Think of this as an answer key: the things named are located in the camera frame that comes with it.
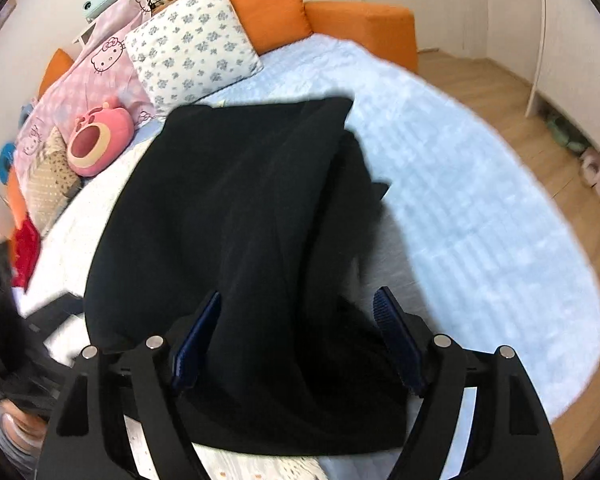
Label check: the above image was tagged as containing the orange sofa bed frame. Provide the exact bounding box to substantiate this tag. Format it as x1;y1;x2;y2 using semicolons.
7;0;420;226

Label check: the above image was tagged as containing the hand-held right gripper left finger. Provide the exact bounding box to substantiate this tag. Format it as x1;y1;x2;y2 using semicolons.
37;290;224;480

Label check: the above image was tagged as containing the white shelf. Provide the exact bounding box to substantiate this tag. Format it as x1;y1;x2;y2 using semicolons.
75;14;106;47

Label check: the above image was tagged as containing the blue swim ring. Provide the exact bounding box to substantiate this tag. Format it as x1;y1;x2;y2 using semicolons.
0;142;19;182

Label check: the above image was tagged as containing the pink cat print blanket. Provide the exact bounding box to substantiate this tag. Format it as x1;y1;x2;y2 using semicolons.
14;0;166;171

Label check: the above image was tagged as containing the white floral pillow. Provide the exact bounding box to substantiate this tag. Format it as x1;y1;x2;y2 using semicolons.
125;0;265;111

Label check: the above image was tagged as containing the white daisy quilt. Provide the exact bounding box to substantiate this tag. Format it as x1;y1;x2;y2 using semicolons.
20;150;331;480

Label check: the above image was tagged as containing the orange cushion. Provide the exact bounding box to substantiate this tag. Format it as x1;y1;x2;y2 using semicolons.
39;49;75;98

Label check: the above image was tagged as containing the red garment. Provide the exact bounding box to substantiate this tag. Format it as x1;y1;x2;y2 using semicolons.
12;215;42;287

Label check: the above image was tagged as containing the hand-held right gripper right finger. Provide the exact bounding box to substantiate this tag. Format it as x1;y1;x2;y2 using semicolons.
372;286;565;480

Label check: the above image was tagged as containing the black zip jacket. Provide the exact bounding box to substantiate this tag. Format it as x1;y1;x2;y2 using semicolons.
84;96;426;460

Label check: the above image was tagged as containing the patchwork pillow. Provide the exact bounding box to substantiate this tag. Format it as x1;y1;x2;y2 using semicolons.
26;127;83;233

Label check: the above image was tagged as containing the white wardrobe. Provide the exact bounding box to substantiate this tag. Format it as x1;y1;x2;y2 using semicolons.
526;0;600;171

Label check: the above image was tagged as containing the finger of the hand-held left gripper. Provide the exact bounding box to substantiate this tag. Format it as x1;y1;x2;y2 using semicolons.
22;294;87;335

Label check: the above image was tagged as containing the pink bear plush pillow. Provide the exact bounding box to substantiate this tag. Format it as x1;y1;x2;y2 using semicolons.
67;96;136;177

